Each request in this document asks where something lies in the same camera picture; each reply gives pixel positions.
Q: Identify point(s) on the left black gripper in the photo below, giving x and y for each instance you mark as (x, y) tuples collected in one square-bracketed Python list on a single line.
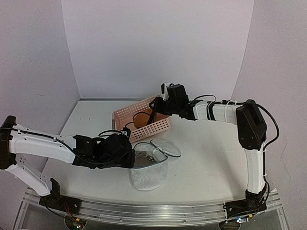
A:
[(129, 163)]

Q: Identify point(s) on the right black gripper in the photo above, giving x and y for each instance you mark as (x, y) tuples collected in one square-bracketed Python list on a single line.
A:
[(157, 107)]

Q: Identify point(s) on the orange black bra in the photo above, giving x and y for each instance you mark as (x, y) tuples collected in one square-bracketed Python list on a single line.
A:
[(140, 119)]

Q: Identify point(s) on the pink plastic basket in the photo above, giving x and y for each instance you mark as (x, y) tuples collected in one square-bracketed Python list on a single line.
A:
[(124, 115)]

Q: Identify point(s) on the white mesh laundry bag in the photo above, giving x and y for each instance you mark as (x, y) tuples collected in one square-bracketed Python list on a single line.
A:
[(153, 176)]

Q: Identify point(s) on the grey bra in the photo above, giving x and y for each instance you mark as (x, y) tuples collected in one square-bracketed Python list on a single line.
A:
[(143, 158)]

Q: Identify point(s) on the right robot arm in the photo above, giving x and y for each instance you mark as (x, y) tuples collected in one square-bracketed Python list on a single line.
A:
[(247, 116)]

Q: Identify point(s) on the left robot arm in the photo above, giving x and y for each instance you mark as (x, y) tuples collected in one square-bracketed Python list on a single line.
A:
[(16, 142)]

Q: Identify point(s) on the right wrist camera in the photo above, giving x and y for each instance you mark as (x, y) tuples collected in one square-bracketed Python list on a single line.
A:
[(164, 93)]

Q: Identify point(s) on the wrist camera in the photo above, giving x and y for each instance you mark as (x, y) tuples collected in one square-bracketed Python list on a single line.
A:
[(126, 131), (164, 93)]

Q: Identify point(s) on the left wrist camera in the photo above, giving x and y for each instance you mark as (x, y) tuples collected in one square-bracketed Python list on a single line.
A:
[(126, 131)]

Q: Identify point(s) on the aluminium front rail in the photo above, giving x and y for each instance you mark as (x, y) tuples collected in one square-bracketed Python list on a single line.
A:
[(148, 215)]

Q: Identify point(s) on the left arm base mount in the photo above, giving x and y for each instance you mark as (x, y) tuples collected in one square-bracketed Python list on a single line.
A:
[(55, 200)]

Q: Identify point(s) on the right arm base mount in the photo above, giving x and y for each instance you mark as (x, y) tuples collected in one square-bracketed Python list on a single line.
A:
[(252, 204)]

